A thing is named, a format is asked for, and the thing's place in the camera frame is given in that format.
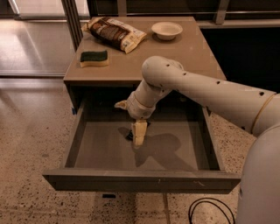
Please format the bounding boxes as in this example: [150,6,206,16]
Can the black cable on floor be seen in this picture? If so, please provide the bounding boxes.
[187,197,235,224]

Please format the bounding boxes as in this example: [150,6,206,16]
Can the dark blue rxbar wrapper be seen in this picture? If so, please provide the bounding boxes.
[126,122,151,141]

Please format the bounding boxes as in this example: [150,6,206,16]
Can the brown and white snack bag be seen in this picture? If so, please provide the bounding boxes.
[81,17,147,54]

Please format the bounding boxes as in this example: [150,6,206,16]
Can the white ceramic bowl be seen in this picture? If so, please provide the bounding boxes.
[151,22,183,41]

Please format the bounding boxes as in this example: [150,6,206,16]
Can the green and yellow sponge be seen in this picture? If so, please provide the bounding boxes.
[80,51,109,67]

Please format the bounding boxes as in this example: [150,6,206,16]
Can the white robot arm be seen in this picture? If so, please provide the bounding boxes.
[115,56,280,224]

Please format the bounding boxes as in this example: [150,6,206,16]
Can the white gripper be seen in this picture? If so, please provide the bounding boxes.
[114,91,156,147]

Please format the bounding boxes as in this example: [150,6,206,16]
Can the grey cabinet with counter top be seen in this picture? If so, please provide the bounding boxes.
[64,17,225,109]

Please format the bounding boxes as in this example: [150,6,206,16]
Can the open grey top drawer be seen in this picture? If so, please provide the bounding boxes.
[43,99,240,193]

